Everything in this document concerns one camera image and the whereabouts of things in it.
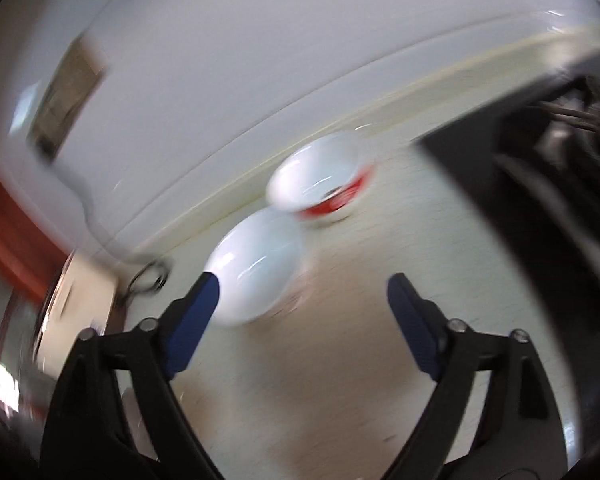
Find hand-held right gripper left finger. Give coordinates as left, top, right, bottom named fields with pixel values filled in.
left=40, top=271, right=226, bottom=480

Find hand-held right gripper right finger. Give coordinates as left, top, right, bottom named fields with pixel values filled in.
left=382, top=272, right=563, bottom=480

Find plain white bowl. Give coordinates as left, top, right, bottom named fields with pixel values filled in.
left=203, top=208, right=308, bottom=330

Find red and white bowl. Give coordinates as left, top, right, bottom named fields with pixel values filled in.
left=266, top=132, right=378, bottom=226

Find cream and brown rice cooker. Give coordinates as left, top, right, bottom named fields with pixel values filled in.
left=35, top=252, right=131, bottom=361

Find black gas stove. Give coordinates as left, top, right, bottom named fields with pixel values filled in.
left=415, top=50, right=600, bottom=341

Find wooden framed glass door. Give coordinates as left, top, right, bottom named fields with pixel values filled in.
left=0, top=150, right=76, bottom=411

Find black power cable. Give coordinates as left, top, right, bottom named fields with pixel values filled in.
left=30, top=145, right=173, bottom=306

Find grey wall socket strip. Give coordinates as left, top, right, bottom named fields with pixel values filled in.
left=27, top=40, right=111, bottom=158

